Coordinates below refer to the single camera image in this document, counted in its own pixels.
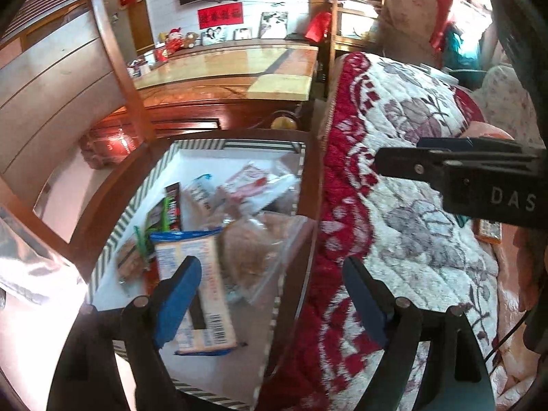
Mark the large photo frame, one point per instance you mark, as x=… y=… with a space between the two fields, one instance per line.
x=273 y=25

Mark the teal cloth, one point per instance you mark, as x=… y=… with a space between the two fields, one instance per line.
x=456 y=49

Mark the floral fleece blanket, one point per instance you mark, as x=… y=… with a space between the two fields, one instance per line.
x=406 y=244

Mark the brown biscuit packet green ends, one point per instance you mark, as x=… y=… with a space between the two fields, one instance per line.
x=130 y=257

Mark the red hanging cloth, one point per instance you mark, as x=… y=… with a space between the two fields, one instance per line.
x=441 y=4

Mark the red plush doll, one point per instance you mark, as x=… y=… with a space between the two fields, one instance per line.
x=175 y=42

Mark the couple photo frame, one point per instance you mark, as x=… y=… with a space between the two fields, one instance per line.
x=213 y=36

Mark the red plastic item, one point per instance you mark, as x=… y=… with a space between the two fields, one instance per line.
x=111 y=145

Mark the silver foil bag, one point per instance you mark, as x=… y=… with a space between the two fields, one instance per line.
x=30 y=261

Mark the small photo frame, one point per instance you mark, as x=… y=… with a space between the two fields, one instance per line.
x=242 y=34

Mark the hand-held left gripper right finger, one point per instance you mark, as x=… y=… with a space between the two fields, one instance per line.
x=368 y=304

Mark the green white striped box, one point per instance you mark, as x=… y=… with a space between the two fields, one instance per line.
x=188 y=162

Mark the beige floral curtain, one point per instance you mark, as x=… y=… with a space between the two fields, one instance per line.
x=411 y=8

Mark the red wall banner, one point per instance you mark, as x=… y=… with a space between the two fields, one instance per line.
x=220 y=16

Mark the green snack packet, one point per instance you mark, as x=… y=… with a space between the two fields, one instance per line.
x=156 y=218

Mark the white red print packet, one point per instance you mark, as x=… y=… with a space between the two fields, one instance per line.
x=252 y=180

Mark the peach blanket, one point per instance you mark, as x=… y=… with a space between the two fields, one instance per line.
x=509 y=329

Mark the red gift box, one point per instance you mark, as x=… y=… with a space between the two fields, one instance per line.
x=160 y=54

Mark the black snack bar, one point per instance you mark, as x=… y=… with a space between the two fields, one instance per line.
x=173 y=207

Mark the wooden chair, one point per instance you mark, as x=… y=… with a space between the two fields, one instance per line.
x=124 y=72

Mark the brown teddy bear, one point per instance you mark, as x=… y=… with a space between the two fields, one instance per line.
x=191 y=40

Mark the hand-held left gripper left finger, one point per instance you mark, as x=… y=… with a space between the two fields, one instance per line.
x=177 y=304

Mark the clear bag brown pastries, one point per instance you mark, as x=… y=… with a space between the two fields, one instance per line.
x=257 y=252

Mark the small orange packet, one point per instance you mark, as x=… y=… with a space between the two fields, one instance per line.
x=488 y=231

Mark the wooden shelf rack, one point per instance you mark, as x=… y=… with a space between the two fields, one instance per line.
x=332 y=17

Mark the red bag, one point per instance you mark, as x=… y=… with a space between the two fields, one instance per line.
x=319 y=25

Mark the marble top wooden table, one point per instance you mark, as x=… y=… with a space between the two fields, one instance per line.
x=222 y=64

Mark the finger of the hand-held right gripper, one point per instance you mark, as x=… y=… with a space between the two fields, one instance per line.
x=406 y=165
x=445 y=143

